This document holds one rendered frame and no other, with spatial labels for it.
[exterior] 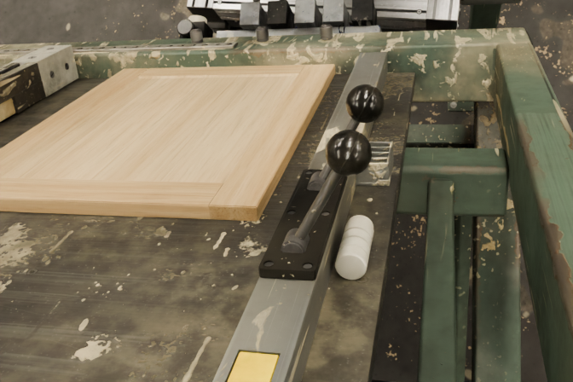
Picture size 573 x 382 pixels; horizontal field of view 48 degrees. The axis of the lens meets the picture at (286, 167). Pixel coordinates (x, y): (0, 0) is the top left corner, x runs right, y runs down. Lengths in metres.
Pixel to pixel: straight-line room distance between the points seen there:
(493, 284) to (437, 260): 0.51
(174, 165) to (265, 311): 0.38
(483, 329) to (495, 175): 0.41
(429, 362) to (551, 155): 0.28
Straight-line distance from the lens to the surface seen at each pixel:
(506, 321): 1.25
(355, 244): 0.61
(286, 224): 0.61
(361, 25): 1.41
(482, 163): 0.93
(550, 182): 0.69
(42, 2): 2.72
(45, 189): 0.86
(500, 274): 1.25
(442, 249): 0.76
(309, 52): 1.23
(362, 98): 0.62
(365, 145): 0.51
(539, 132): 0.81
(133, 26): 2.48
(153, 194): 0.78
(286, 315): 0.51
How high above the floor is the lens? 2.03
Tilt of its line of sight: 73 degrees down
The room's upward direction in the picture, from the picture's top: 52 degrees counter-clockwise
